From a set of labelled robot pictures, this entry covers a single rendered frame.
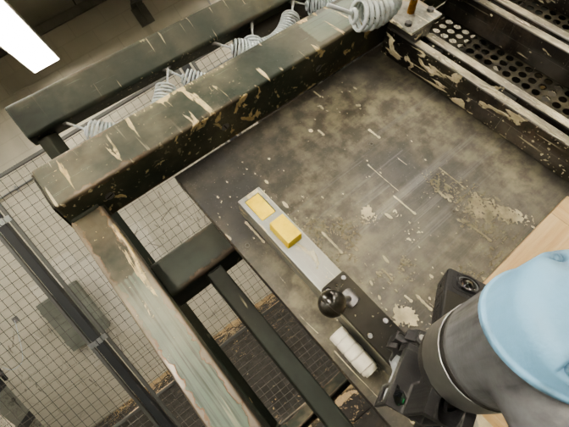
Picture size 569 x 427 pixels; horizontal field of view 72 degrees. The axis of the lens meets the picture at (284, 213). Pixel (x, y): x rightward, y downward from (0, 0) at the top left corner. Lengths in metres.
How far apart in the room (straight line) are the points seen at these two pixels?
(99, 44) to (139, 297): 5.05
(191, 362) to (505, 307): 0.48
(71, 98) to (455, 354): 1.14
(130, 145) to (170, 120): 0.08
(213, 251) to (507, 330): 0.60
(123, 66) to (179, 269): 0.70
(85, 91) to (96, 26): 4.43
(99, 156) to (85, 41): 4.89
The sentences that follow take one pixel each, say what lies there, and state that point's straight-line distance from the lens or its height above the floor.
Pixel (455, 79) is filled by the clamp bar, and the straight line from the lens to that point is 0.95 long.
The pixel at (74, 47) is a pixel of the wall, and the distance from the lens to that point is 5.63.
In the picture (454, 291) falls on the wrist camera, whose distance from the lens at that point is 0.44.
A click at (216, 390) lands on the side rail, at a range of 0.61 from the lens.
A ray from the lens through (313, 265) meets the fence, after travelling 0.66.
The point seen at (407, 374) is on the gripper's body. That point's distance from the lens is 0.41.
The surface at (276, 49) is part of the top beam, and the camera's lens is 0.88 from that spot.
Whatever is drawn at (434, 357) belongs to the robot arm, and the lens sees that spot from 0.32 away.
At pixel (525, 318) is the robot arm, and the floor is 1.62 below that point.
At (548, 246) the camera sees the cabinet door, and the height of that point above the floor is 1.34.
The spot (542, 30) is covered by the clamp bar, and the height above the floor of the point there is 1.62.
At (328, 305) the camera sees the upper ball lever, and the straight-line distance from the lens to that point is 0.52.
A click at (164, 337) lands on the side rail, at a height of 1.60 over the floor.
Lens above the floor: 1.76
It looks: 10 degrees down
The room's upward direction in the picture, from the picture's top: 34 degrees counter-clockwise
